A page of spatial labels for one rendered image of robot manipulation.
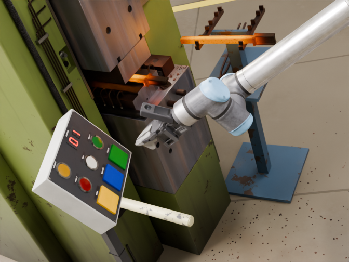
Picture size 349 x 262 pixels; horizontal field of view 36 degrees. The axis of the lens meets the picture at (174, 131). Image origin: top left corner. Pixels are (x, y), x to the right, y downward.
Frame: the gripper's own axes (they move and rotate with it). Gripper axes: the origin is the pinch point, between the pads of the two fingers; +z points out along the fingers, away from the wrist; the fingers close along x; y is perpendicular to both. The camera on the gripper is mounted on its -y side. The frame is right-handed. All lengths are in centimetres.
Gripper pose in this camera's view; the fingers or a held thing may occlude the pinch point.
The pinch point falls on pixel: (136, 141)
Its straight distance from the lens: 186.5
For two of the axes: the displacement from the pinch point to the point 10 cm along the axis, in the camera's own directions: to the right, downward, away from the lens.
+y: 7.2, 5.6, 4.1
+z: -6.9, 5.0, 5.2
